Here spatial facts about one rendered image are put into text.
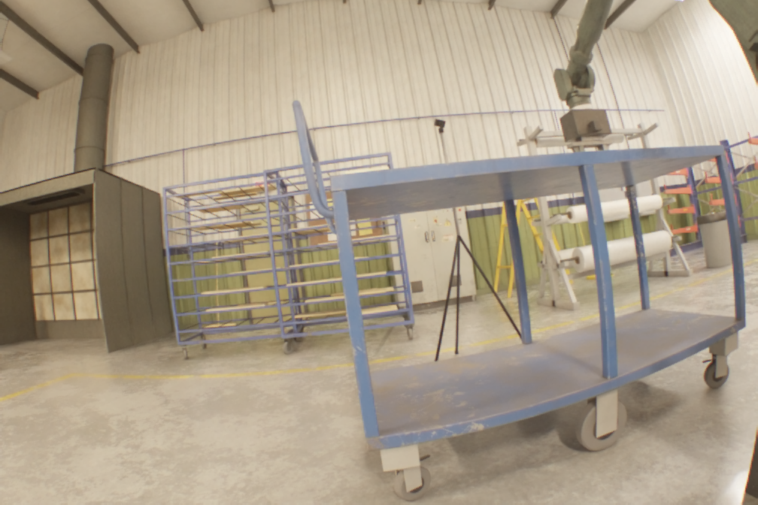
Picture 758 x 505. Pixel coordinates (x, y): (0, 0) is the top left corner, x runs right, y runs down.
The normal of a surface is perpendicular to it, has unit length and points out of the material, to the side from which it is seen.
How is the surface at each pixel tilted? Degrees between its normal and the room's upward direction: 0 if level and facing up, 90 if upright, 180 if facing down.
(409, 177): 90
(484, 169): 90
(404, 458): 90
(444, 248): 90
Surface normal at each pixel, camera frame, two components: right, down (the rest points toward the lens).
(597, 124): 0.07, -0.11
